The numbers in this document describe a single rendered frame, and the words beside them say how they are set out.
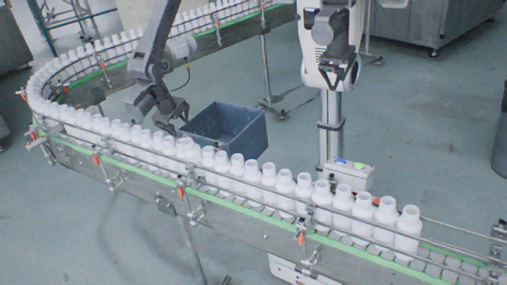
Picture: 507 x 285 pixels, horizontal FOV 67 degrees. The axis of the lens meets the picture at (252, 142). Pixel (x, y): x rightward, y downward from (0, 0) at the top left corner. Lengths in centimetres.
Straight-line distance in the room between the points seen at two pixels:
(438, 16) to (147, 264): 370
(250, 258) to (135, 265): 73
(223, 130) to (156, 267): 97
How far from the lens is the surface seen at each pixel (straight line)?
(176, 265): 250
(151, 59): 107
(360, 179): 120
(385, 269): 115
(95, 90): 268
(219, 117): 208
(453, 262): 117
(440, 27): 466
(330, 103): 169
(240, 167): 122
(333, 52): 101
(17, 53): 646
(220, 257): 246
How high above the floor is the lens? 188
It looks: 34 degrees down
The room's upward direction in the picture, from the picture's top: 9 degrees counter-clockwise
